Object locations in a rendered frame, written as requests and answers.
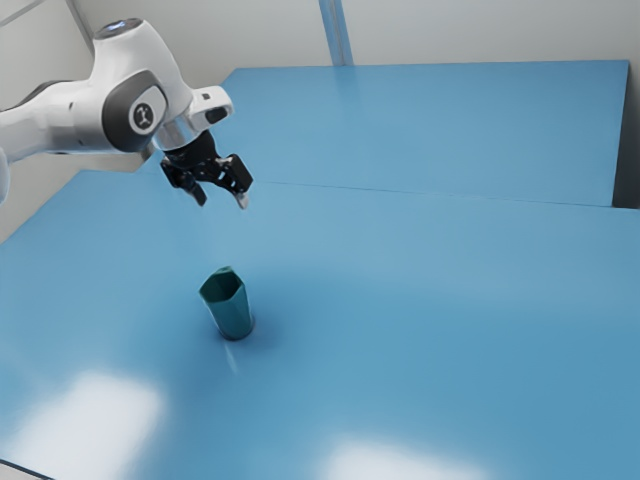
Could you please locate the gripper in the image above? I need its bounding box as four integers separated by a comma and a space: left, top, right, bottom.
159, 132, 254, 210

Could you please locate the teal faceted mug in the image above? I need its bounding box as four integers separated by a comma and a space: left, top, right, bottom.
198, 265, 257, 342

